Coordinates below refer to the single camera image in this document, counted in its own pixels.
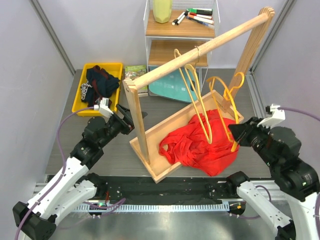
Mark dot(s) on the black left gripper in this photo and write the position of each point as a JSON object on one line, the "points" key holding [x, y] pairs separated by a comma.
{"points": [[127, 122]]}

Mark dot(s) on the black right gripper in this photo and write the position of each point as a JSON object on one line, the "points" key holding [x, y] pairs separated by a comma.
{"points": [[240, 132]]}

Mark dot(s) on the red tank top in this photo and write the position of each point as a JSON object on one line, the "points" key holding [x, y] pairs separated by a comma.
{"points": [[188, 145]]}

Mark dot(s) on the orange yellow plastic hanger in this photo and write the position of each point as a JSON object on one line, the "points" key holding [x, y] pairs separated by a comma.
{"points": [[227, 95]]}

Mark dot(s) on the navy blue tank top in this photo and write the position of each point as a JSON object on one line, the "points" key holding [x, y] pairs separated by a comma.
{"points": [[99, 84]]}

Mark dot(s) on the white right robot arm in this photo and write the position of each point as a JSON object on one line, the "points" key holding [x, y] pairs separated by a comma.
{"points": [[279, 148]]}

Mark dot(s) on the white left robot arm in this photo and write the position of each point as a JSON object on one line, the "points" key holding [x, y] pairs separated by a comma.
{"points": [[73, 184]]}

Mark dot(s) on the wooden clothes rack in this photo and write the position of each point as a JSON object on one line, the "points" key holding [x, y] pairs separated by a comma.
{"points": [[146, 143]]}

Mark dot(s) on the teal cutting board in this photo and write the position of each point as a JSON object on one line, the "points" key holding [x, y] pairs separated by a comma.
{"points": [[172, 86]]}

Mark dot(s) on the green picture book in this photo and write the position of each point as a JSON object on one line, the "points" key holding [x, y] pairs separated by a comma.
{"points": [[135, 71]]}

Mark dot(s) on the yellow plastic bin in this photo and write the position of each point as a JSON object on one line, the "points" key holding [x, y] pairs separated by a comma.
{"points": [[115, 68]]}

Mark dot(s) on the black white marker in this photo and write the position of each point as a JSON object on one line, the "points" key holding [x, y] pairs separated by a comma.
{"points": [[184, 16], [178, 19]]}

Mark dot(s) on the pale green vase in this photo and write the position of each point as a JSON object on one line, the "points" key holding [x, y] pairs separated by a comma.
{"points": [[162, 10]]}

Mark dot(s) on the blue grey pen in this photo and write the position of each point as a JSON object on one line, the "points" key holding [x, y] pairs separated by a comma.
{"points": [[211, 26]]}

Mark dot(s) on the orange capped marker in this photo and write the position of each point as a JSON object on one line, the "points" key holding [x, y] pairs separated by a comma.
{"points": [[208, 21]]}

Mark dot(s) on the green capped marker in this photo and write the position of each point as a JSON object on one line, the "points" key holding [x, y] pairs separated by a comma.
{"points": [[206, 12]]}

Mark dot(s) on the red capped marker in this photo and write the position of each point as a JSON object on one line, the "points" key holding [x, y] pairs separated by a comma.
{"points": [[207, 17]]}

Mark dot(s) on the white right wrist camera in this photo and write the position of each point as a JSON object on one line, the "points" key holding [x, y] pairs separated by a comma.
{"points": [[276, 116]]}

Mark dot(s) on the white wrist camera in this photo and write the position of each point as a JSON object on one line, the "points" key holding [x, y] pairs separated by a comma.
{"points": [[276, 116], [103, 107]]}

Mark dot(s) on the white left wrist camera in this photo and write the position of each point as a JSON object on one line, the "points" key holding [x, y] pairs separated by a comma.
{"points": [[103, 107]]}

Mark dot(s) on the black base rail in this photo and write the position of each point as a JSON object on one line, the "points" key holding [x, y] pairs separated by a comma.
{"points": [[172, 191]]}

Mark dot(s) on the white wire shelf unit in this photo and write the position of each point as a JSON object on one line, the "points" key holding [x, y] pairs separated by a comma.
{"points": [[162, 38]]}

